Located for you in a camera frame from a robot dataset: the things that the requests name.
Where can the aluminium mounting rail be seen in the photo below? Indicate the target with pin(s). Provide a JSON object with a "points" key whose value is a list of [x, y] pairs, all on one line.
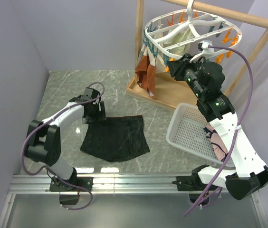
{"points": [[104, 183]]}

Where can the teal clothes peg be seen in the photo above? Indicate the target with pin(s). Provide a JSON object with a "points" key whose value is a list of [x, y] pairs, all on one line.
{"points": [[155, 51]]}

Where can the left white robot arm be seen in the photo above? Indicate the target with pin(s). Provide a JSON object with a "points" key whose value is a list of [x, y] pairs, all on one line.
{"points": [[43, 140]]}

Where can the rust brown underwear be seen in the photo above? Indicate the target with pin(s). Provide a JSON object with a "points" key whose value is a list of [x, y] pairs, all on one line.
{"points": [[145, 72]]}

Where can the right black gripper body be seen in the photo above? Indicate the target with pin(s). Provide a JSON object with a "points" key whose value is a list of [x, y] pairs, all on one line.
{"points": [[189, 73]]}

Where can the white clip hanger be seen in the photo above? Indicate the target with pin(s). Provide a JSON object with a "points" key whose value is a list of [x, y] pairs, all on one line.
{"points": [[204, 26]]}

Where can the beige underwear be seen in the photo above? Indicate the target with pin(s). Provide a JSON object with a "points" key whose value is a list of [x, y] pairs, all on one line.
{"points": [[156, 58]]}

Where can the pale green underwear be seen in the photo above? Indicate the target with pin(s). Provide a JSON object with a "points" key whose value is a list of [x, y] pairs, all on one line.
{"points": [[178, 38]]}

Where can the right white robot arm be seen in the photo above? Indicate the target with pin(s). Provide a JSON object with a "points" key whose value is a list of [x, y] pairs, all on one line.
{"points": [[205, 80]]}

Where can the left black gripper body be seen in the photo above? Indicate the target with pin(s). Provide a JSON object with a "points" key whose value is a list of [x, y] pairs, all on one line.
{"points": [[96, 115]]}

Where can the orange clothes peg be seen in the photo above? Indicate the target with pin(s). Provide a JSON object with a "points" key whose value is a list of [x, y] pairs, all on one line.
{"points": [[167, 70]]}

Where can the black striped underwear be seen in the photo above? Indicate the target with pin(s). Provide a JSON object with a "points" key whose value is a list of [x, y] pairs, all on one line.
{"points": [[116, 139]]}

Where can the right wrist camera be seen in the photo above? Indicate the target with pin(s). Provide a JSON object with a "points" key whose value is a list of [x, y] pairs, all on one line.
{"points": [[205, 51]]}

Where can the white plastic basket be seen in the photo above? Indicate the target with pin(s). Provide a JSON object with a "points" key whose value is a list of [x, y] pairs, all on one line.
{"points": [[186, 132]]}

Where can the pink navy underwear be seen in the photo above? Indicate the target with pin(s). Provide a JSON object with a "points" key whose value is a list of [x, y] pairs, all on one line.
{"points": [[218, 145]]}

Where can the wooden drying rack frame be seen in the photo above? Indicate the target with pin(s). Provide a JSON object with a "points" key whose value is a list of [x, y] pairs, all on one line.
{"points": [[171, 92]]}

